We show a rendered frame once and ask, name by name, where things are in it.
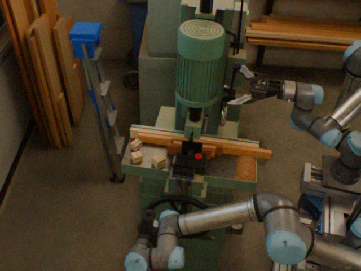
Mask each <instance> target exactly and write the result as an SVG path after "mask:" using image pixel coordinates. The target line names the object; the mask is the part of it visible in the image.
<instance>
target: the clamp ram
mask: <svg viewBox="0 0 361 271"><path fill-rule="evenodd" d="M202 146H203V143H196V142H187V141H182V150H181V154H183V155H193V156H194V155H195V154H196V153H201V154H202Z"/></svg>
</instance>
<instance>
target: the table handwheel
mask: <svg viewBox="0 0 361 271"><path fill-rule="evenodd" d="M166 202H170V204H171V206H172V208H173V210H174V211H177V212H178V213H179V214H180V215H181V214H184V213H187V212H186V209H187V203H188V204H191V205H193V206H196V207H198V208H199V209H200V210H203V209H206V208H209V207H208V206H207V205H206V204H204V203H203V202H201V201H199V200H197V199H194V198H191V197H189V196H183V195H165V196H162V197H159V198H156V199H155V200H153V201H152V202H151V203H150V204H149V206H148V207H147V209H151V210H153V209H154V208H155V207H157V206H158V205H159V204H162V203H166ZM174 202H182V203H181V204H180V205H179V206H178V208H177V206H175V203H174ZM208 232H209V230H208V231H202V232H199V233H196V234H190V235H184V236H181V237H179V238H180V239H193V238H198V237H202V235H205V234H206V233H208Z"/></svg>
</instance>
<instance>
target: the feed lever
mask: <svg viewBox="0 0 361 271"><path fill-rule="evenodd" d="M240 68H241V65H240V63H239V62H234V63H233V64H232V69H233V70H234V71H233V74H232V80H231V84H230V88H229V89H228V88H225V90H224V99H223V100H224V101H226V102H229V101H231V100H235V96H236V90H235V89H232V88H233V86H234V82H235V77H236V73H237V71H239V70H240Z"/></svg>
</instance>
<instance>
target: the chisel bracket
mask: <svg viewBox="0 0 361 271"><path fill-rule="evenodd" d="M203 117H204V108H203V109H202V113H201V115H200V120H199V121H198V122H193V121H190V120H189V112H188V114H187V120H186V125H185V133H184V137H186V138H190V136H191V132H194V134H193V138H194V139H200V135H202V132H201V131H202V124H203Z"/></svg>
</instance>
